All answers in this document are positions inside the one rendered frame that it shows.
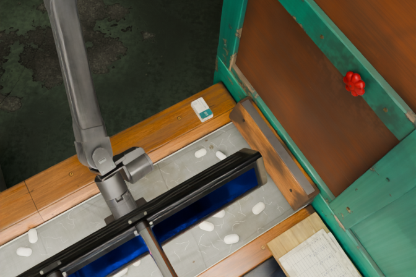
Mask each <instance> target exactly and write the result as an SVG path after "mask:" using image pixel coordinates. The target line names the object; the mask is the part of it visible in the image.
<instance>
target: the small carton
mask: <svg viewBox="0 0 416 277"><path fill-rule="evenodd" d="M191 107H192V108H193V110H194V111H195V113H196V114H197V116H198V117H199V119H200V120H201V122H204V121H206V120H208V119H210V118H212V117H213V112H212V111H211V110H210V108H209V107H208V105H207V104H206V102H205V101H204V99H203V98H202V97H201V98H199V99H197V100H195V101H193V102H191Z"/></svg>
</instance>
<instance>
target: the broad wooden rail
mask: <svg viewBox="0 0 416 277"><path fill-rule="evenodd" d="M201 97H202V98H203V99H204V101H205V102H206V104H207V105H208V107H209V108H210V110H211V111H212V112H213V117H212V118H210V119H208V120H206V121H204V122H201V120H200V119H199V117H198V116H197V114H196V113H195V111H194V110H193V108H192V107H191V102H193V101H195V100H197V99H199V98H201ZM236 104H237V102H236V101H235V99H234V98H233V97H232V95H231V94H230V92H229V91H228V90H227V88H226V87H225V85H224V84H223V83H222V82H218V83H216V84H214V85H212V86H210V87H208V88H206V89H204V90H202V91H200V92H198V93H197V94H195V95H193V96H190V97H189V98H187V99H185V100H183V101H180V102H179V103H177V104H174V105H173V106H170V107H169V108H167V109H164V110H163V111H161V112H159V113H157V114H154V115H153V116H151V117H148V118H147V119H144V120H143V121H141V122H139V123H137V124H135V125H133V126H131V127H129V128H127V129H125V130H123V131H121V132H119V133H117V134H115V135H113V136H111V137H110V143H111V148H112V151H113V156H115V155H118V154H119V153H122V152H124V151H126V150H128V149H130V148H131V147H141V148H143V149H144V151H145V152H146V153H147V154H148V156H149V157H150V159H151V160H152V162H153V164H155V163H156V162H158V161H160V160H162V159H164V158H166V157H168V156H170V155H171V154H173V153H175V152H177V151H179V150H180V149H182V148H184V147H187V146H188V145H190V144H192V143H194V142H195V141H197V140H199V139H201V138H203V137H205V136H206V135H209V134H210V133H212V132H214V131H216V130H217V129H219V128H221V127H223V126H225V125H227V124H229V123H231V122H232V121H231V120H230V118H229V114H230V112H231V111H232V109H233V108H234V107H235V106H236ZM97 175H98V174H95V173H92V172H90V170H89V168H88V167H87V166H84V165H83V164H82V163H81V162H80V161H79V159H78V157H77V154H76V155H74V156H72V157H70V158H68V159H66V160H64V161H62V162H60V163H58V164H56V165H54V166H52V167H50V168H48V169H46V170H44V171H42V172H40V173H38V174H36V175H34V176H32V177H30V178H28V179H26V180H24V181H22V182H20V183H18V184H16V185H14V186H12V187H10V188H8V189H6V190H4V191H2V192H0V247H1V246H3V245H4V244H6V243H8V242H10V241H12V240H14V239H16V238H18V237H19V236H21V235H23V234H25V233H27V232H29V230H30V229H34V228H36V227H38V226H40V225H42V224H43V223H45V222H47V221H49V220H51V219H53V218H55V217H57V216H58V215H60V214H62V213H64V212H65V211H68V210H70V209H71V208H73V207H75V206H77V205H79V204H80V203H82V202H84V201H86V200H88V199H90V198H92V197H94V196H96V195H97V194H99V193H100V191H99V189H98V187H97V185H96V183H95V181H94V179H95V178H96V176H97Z"/></svg>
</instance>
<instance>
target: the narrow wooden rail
mask: <svg viewBox="0 0 416 277"><path fill-rule="evenodd" d="M314 212H316V211H315V210H314V208H313V207H312V206H311V204H309V205H307V206H305V207H304V208H302V209H301V210H299V211H297V212H296V213H294V214H293V215H292V216H289V217H288V218H287V219H285V220H283V221H282V222H280V223H279V224H277V225H276V226H274V227H273V228H271V229H270V230H268V231H266V232H265V233H263V234H261V235H260V236H258V237H257V238H255V239H254V240H252V241H251V242H249V243H247V244H246V245H244V246H243V247H241V248H240V249H238V250H237V251H235V252H234V253H232V254H230V255H229V256H227V257H225V258H224V259H223V260H221V261H219V262H218V263H216V264H215V265H213V266H212V267H210V268H208V269H207V270H206V271H203V272H202V273H201V274H199V275H197V276H196V277H243V276H244V275H246V274H248V273H249V272H250V271H252V270H254V269H255V268H257V267H258V266H259V265H261V264H263V263H264V262H266V261H267V260H268V259H270V258H272V257H273V255H272V253H271V251H270V250H269V249H268V247H267V245H266V244H267V243H268V242H270V241H271V240H273V239H274V238H276V237H277V236H279V235H281V234H282V233H283V232H285V231H286V230H288V229H290V228H291V227H293V226H294V225H296V224H297V223H299V222H300V221H302V220H304V219H305V218H307V217H308V216H309V215H311V214H313V213H314Z"/></svg>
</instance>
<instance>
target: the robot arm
mask: <svg viewBox="0 0 416 277"><path fill-rule="evenodd" d="M43 1H44V4H45V8H46V10H47V11H48V16H49V19H50V24H51V28H52V32H53V36H54V42H55V45H56V50H57V54H58V58H59V63H60V67H61V72H62V75H63V80H64V85H65V89H66V93H67V98H68V102H69V107H70V110H71V116H72V127H73V131H74V136H75V140H76V141H75V142H74V143H75V147H76V152H77V157H78V159H79V161H80V162H81V163H82V164H83V165H84V166H87V167H88V168H89V170H90V172H92V173H95V174H98V175H97V176H96V178H95V179H94V181H95V183H96V185H97V187H98V189H99V191H100V193H101V194H102V196H103V198H104V200H105V201H106V204H107V205H108V207H109V209H110V211H111V213H112V215H110V216H108V217H106V218H105V219H104V221H105V223H106V225H107V224H110V223H112V222H113V221H115V220H117V219H118V218H120V217H122V216H124V215H126V214H127V213H129V212H131V211H133V210H135V209H136V208H138V207H140V206H141V205H143V204H145V203H147V201H146V200H145V199H144V197H141V198H139V199H138V200H136V201H135V200H134V198H133V196H132V194H131V192H130V190H129V189H128V187H127V185H126V183H125V181H124V179H125V180H126V181H127V182H130V183H131V184H134V183H135V182H137V181H138V180H140V179H142V178H143V177H144V176H146V175H147V174H148V173H150V172H152V171H153V170H154V165H153V162H152V160H151V159H150V157H149V156H148V154H147V153H146V152H145V151H144V149H143V148H141V147H131V148H130V149H128V150H126V151H124V152H122V153H119V154H118V155H115V156H113V151H112V148H111V143H110V137H109V136H107V132H106V127H105V123H104V120H103V118H102V115H101V112H100V108H99V105H98V100H97V94H96V91H95V85H94V82H93V77H92V72H91V68H90V63H89V58H88V54H87V49H86V46H85V41H84V36H83V32H82V27H81V23H80V18H79V12H78V8H77V0H43Z"/></svg>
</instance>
